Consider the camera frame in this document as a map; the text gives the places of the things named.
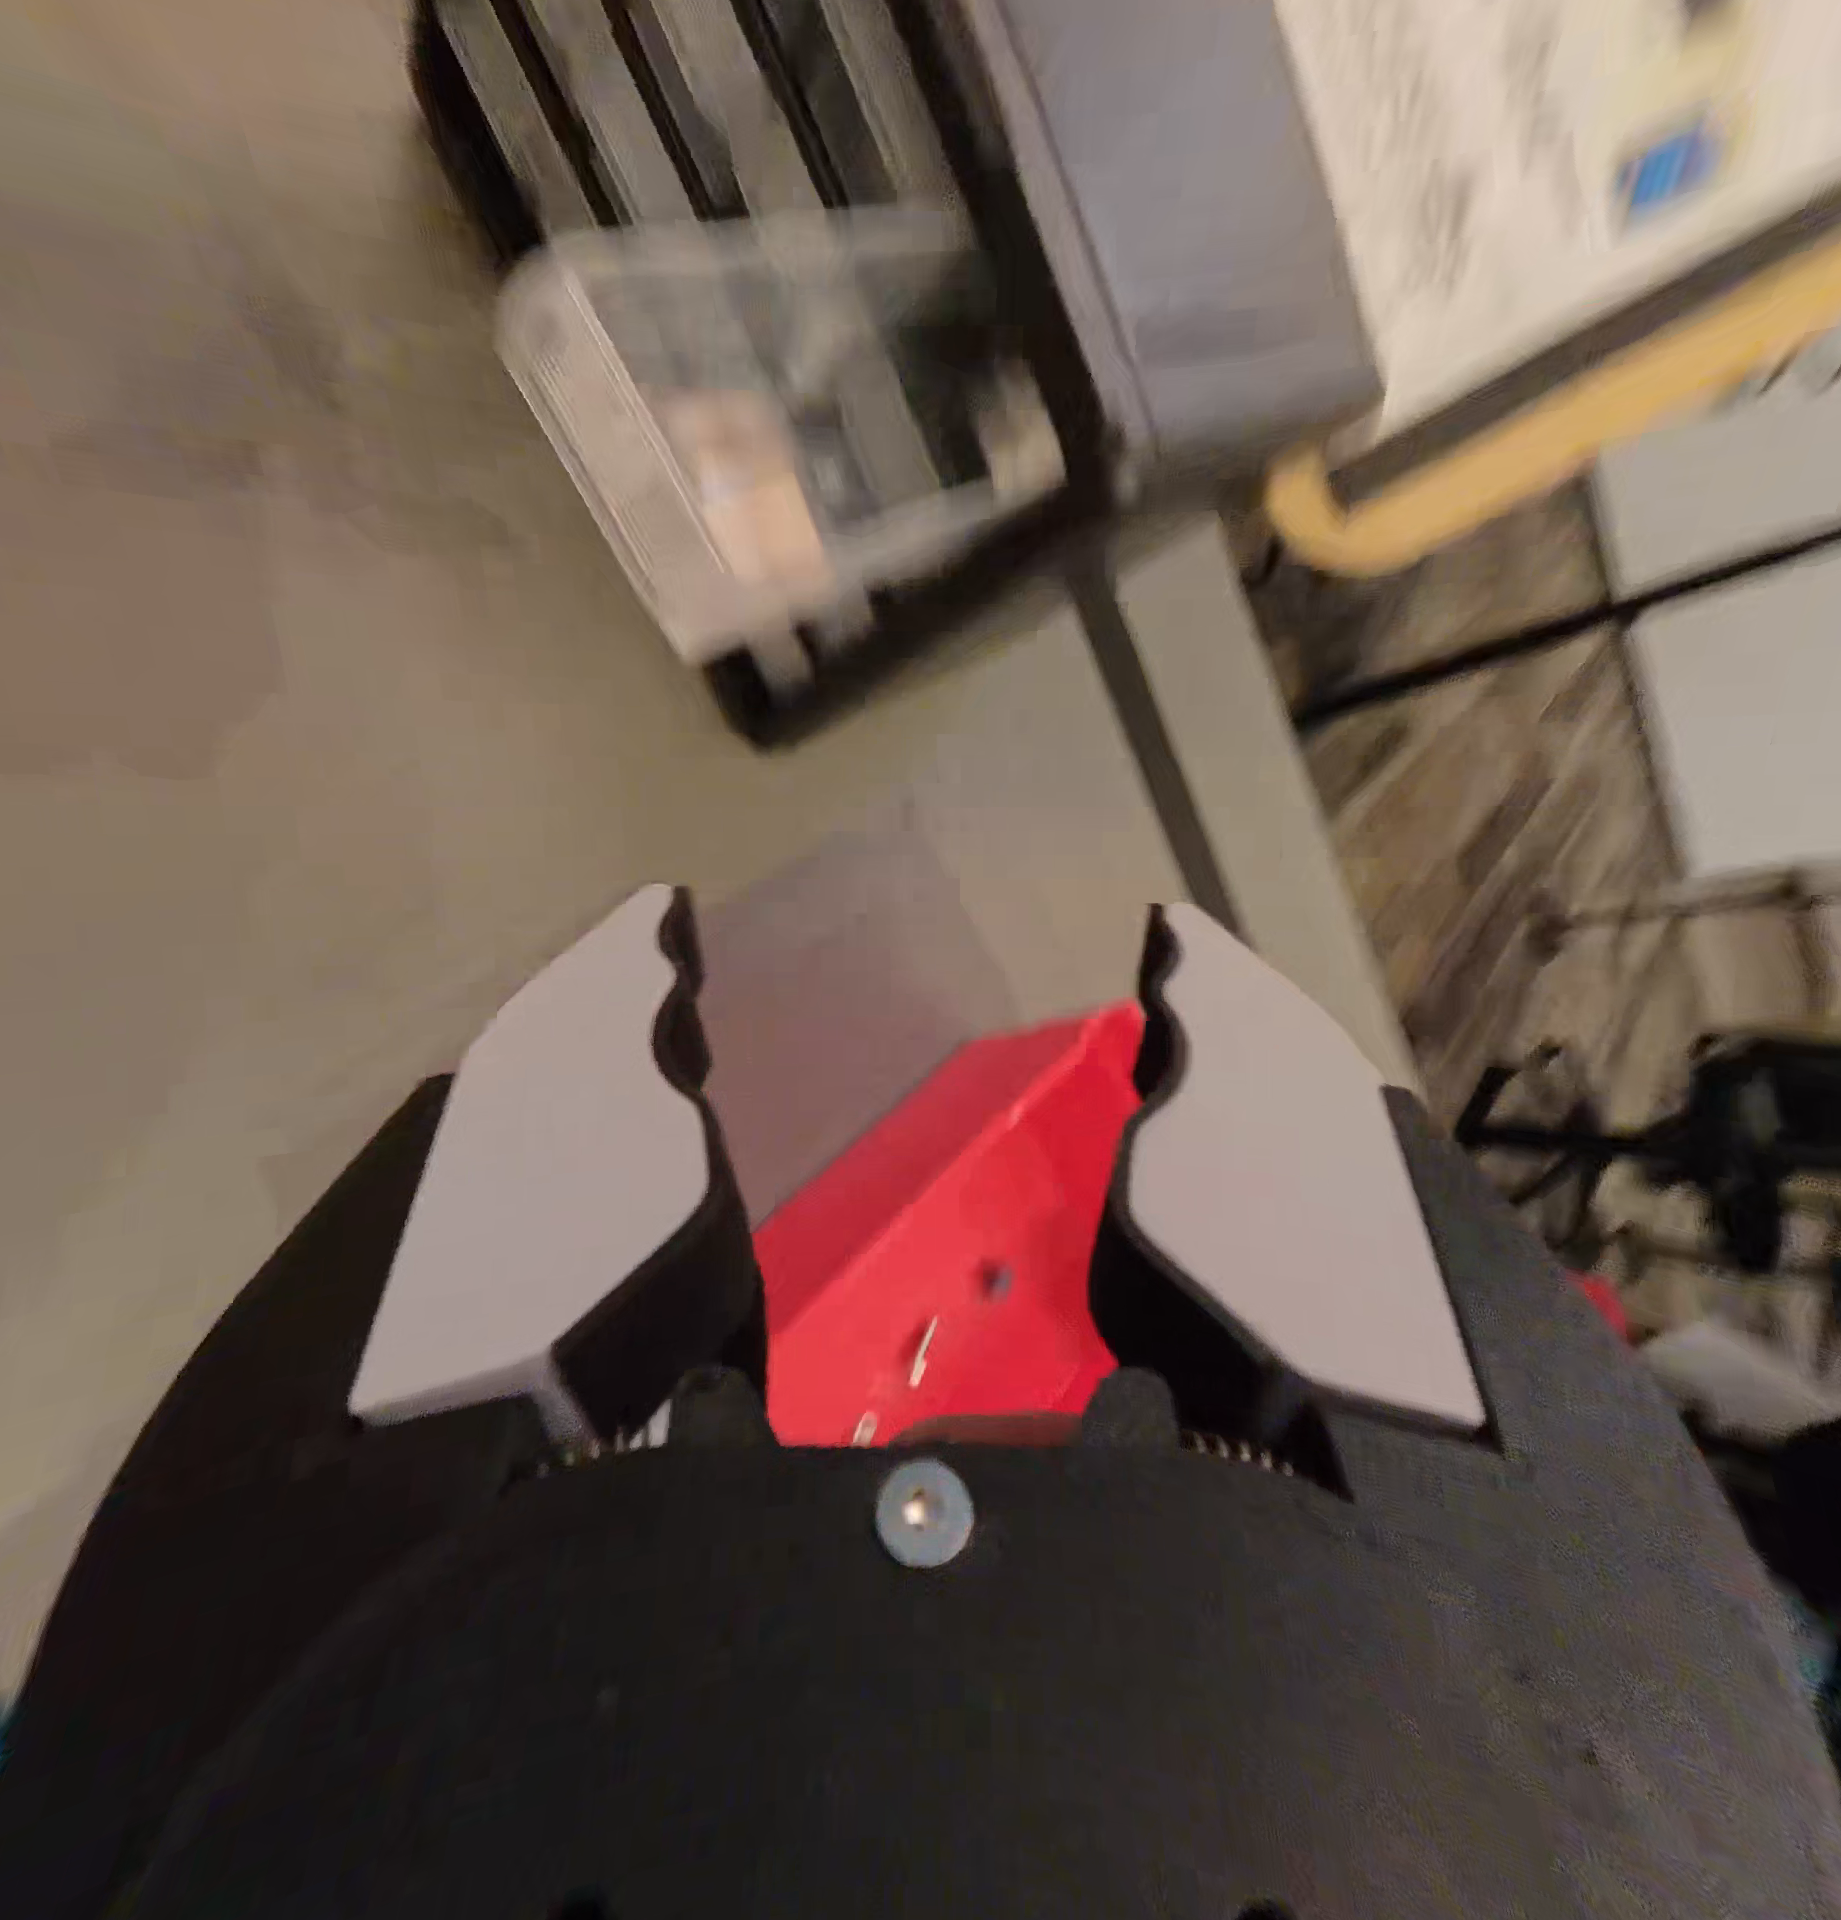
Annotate printed instruction sheet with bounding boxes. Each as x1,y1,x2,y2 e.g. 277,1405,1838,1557
1279,0,1841,406

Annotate rows of clear cabinet drawers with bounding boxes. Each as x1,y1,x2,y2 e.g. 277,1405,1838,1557
424,0,981,288

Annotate red box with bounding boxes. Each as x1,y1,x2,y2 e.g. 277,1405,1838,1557
752,1003,1153,1449

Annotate black drawer cabinet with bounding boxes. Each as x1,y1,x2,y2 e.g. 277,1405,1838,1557
411,0,1388,753

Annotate clear plastic corner drawer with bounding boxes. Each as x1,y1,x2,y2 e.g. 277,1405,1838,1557
497,210,1072,670

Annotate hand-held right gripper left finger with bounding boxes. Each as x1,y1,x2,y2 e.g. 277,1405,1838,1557
348,885,767,1444

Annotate light wooden table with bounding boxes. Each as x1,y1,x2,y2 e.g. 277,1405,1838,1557
1262,197,1841,580

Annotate white partition panel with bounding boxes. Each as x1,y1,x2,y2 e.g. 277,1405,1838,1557
1616,578,1841,888

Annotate black stand pole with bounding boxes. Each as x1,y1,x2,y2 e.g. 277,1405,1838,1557
1293,516,1841,722

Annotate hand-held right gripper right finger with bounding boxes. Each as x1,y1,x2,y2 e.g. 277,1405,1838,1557
1087,900,1491,1449

